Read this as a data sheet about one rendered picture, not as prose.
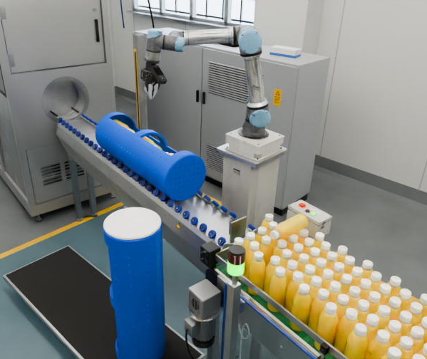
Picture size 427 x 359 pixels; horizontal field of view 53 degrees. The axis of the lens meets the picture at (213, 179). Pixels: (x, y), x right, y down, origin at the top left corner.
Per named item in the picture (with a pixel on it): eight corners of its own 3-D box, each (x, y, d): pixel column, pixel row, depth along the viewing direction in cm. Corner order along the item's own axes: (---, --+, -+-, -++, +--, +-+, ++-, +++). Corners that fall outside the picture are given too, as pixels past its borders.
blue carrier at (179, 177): (132, 147, 312) (132, 109, 300) (204, 195, 253) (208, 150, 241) (95, 154, 296) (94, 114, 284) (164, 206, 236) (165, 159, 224)
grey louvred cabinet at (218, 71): (170, 140, 569) (167, 27, 503) (309, 199, 442) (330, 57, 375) (137, 152, 534) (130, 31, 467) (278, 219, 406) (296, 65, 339)
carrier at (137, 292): (161, 326, 264) (115, 334, 258) (157, 206, 224) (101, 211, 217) (169, 364, 240) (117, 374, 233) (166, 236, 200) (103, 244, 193)
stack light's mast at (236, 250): (235, 275, 165) (237, 241, 158) (246, 284, 161) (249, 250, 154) (222, 282, 162) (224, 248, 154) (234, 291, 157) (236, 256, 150)
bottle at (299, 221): (294, 217, 200) (266, 231, 189) (302, 210, 195) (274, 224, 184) (303, 229, 198) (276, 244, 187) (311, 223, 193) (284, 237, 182)
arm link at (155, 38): (163, 31, 213) (146, 29, 212) (161, 53, 218) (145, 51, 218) (165, 29, 220) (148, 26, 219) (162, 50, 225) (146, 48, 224)
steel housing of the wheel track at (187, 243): (90, 149, 384) (85, 113, 368) (256, 278, 236) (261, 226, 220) (58, 157, 368) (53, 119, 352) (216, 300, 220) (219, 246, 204)
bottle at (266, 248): (271, 271, 199) (275, 238, 191) (268, 280, 194) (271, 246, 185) (256, 267, 202) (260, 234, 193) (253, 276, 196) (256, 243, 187)
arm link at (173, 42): (185, 34, 225) (165, 31, 224) (184, 38, 215) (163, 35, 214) (184, 49, 229) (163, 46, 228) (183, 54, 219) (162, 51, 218)
